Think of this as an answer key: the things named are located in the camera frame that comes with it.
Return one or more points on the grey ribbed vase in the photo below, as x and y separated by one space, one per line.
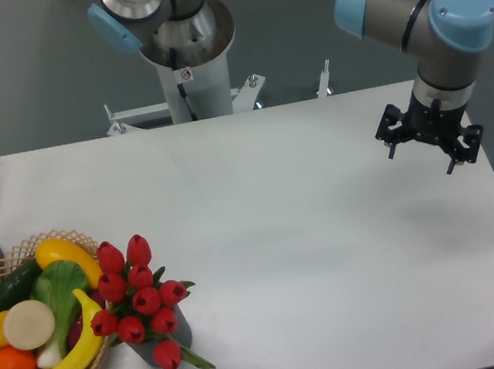
182 335

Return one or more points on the yellow banana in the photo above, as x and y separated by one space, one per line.
88 345

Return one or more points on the beige round disc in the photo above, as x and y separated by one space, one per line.
28 325

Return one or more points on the green cucumber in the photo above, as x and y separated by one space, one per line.
17 285

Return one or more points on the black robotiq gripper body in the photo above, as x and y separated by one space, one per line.
433 124

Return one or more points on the yellow squash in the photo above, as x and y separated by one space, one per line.
52 250

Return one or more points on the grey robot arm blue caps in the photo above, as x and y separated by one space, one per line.
446 36

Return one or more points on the red tulip bouquet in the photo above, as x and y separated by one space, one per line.
140 303

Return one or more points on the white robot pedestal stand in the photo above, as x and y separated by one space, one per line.
187 42

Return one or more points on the green bok choy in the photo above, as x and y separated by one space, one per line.
54 288

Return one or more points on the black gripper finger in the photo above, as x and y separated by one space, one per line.
463 147
393 129

